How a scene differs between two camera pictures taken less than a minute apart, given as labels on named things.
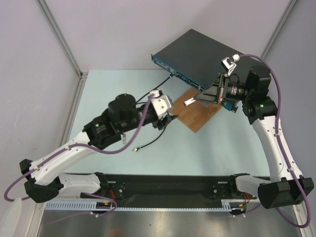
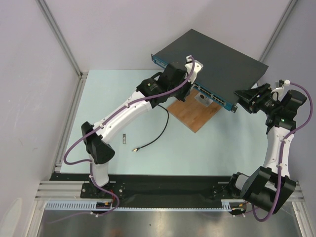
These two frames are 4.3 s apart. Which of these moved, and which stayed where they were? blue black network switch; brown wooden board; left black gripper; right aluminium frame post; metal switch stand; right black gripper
Moved: right black gripper; left black gripper
Stayed: metal switch stand; brown wooden board; right aluminium frame post; blue black network switch
